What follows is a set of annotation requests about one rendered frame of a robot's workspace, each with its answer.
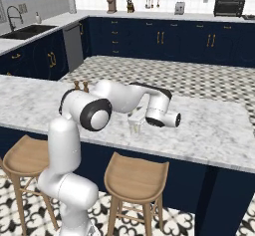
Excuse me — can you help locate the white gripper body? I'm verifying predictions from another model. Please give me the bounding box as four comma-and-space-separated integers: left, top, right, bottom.
127, 93, 151, 124

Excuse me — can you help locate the clear glass cup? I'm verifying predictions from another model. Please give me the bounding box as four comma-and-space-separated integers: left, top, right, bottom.
128, 118, 146, 138

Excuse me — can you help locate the dark blue island counter base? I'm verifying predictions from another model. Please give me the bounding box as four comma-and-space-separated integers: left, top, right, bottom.
0, 125, 255, 236

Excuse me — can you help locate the wooden bar stool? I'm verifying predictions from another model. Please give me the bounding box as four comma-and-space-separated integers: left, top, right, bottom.
1, 133, 61, 236
103, 151, 170, 236

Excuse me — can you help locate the dark blue lower cupboard run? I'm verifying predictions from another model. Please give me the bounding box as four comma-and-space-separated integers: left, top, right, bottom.
79, 16, 255, 69

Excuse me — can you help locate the grey dishwasher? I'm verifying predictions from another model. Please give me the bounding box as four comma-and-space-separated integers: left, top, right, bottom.
62, 23, 85, 74

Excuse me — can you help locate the dark knife block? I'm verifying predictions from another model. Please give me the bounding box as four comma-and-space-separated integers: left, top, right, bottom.
126, 0, 135, 14

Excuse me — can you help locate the silver toaster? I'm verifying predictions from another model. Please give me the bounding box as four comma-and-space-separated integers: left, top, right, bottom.
173, 1, 186, 16

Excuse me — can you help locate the brown coffee machine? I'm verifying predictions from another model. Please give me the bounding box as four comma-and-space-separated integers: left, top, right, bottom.
106, 0, 119, 15

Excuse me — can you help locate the dark blue side cupboard run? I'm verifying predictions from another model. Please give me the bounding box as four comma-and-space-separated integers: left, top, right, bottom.
0, 29, 70, 82

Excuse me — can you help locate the black toaster oven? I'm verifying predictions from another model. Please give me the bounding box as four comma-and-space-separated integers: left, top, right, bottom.
213, 0, 246, 18

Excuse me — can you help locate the dark sink basin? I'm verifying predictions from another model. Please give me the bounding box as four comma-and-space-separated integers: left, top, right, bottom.
0, 24, 58, 41

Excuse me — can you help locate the black hob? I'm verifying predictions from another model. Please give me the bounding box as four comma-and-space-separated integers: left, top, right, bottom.
241, 13, 255, 22

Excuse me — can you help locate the dark curved tap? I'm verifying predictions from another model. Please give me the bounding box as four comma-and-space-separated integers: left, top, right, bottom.
6, 5, 25, 33

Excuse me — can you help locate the grey double wall socket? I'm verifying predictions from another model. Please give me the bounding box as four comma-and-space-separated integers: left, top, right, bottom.
17, 3, 29, 15

